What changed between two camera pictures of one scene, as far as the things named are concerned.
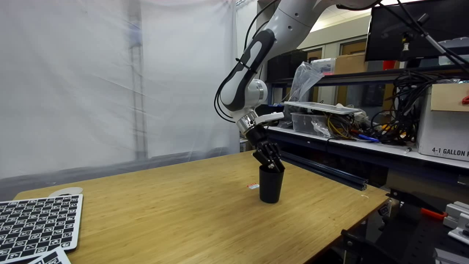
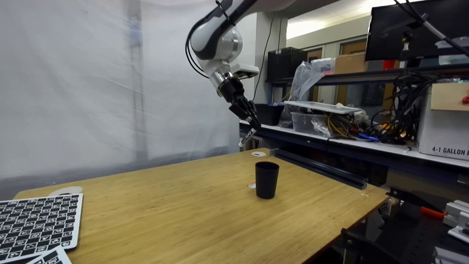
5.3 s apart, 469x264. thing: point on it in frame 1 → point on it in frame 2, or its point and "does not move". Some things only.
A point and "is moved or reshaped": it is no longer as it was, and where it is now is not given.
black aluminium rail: (325, 171) does not move
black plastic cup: (269, 184) is moved or reshaped
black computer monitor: (413, 30) does not move
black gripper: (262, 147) → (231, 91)
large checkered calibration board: (33, 228) does not move
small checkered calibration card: (55, 257) does not move
